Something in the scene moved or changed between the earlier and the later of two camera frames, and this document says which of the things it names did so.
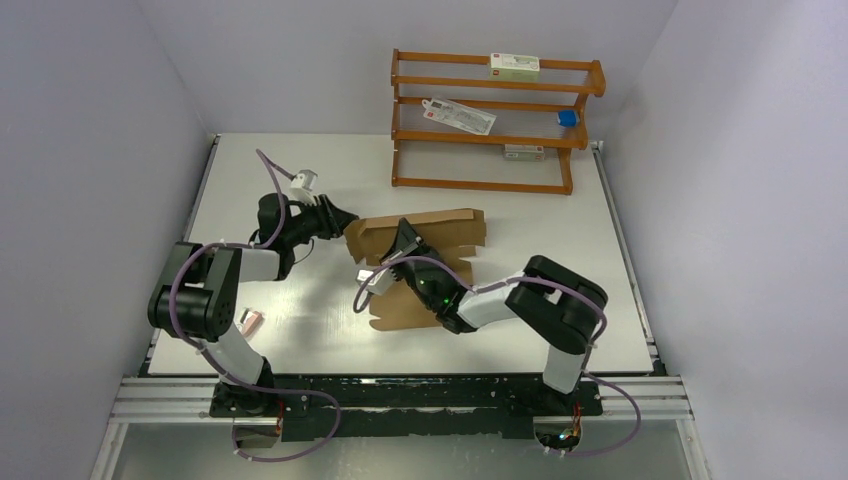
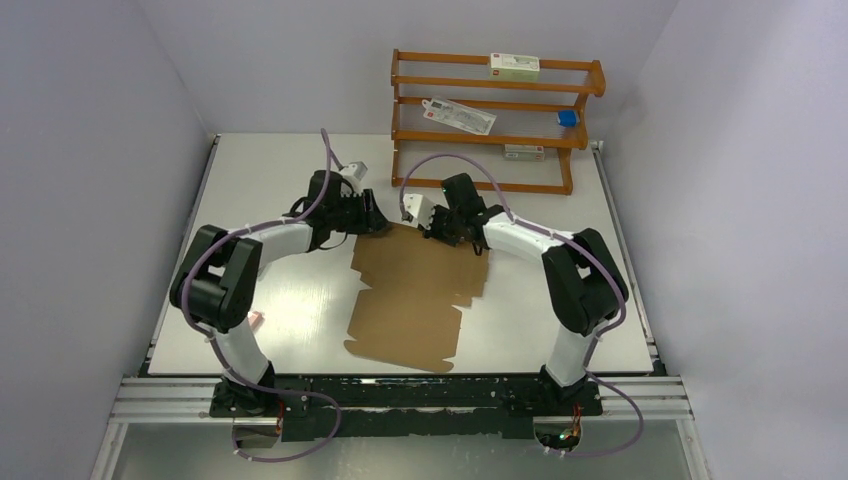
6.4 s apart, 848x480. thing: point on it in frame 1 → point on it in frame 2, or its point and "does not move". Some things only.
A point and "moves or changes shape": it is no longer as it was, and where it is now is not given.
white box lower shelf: x=523 y=152 does not move
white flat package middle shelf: x=465 y=117 does not move
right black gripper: x=406 y=240 → x=432 y=233
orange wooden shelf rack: x=489 y=123 does not move
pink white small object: x=250 y=320 does not move
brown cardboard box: x=451 y=236 moves or changes shape
